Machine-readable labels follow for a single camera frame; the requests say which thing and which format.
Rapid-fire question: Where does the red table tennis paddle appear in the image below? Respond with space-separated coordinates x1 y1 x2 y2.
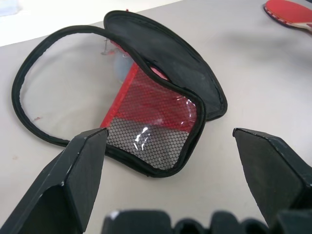
262 0 312 35

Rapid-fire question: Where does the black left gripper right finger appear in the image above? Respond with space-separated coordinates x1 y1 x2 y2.
233 127 312 229

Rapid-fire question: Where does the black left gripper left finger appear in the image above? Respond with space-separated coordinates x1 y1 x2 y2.
0 127 109 234

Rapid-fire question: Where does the black and red paddle case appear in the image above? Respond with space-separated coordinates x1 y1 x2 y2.
11 9 229 178

